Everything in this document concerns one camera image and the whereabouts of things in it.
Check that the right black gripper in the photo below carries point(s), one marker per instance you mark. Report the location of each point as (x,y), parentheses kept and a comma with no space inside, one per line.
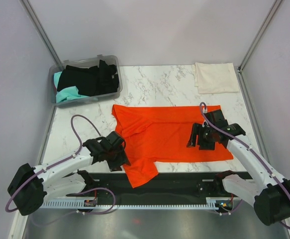
(197,129)

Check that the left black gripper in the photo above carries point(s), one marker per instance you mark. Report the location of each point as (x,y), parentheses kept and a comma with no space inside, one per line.
(115,166)

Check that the orange t-shirt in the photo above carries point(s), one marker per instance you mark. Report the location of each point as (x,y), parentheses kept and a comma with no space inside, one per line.
(160,134)

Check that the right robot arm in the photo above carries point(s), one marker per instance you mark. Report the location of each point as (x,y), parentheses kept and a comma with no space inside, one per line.
(269,193)

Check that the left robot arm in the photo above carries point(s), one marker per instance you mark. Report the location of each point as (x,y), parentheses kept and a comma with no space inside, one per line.
(33,186)

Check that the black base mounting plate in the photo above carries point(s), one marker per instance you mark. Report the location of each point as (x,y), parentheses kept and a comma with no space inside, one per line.
(165,187)

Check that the cream folded cloth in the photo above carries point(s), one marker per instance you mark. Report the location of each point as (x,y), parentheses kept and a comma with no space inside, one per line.
(216,78)

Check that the black garment in bin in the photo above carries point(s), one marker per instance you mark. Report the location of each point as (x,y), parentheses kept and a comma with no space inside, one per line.
(92,81)

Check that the teal garment in bin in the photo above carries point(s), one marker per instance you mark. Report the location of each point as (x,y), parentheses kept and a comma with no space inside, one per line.
(66,94)

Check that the clear plastic storage bin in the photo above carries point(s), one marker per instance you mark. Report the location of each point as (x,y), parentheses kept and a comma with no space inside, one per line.
(109,59)

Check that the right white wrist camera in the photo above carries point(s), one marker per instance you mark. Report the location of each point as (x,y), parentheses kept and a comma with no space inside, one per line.
(204,109)

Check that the right aluminium frame post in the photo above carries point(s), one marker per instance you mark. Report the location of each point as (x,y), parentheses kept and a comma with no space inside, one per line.
(260,33)

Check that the aluminium frame post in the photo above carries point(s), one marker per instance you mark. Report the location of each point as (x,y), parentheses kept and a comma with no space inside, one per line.
(41,31)
(260,33)

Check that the white slotted cable duct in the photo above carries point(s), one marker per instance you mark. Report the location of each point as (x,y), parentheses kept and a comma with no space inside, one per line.
(88,203)

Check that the left aluminium frame post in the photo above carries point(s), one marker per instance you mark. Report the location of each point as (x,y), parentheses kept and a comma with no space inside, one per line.
(41,31)

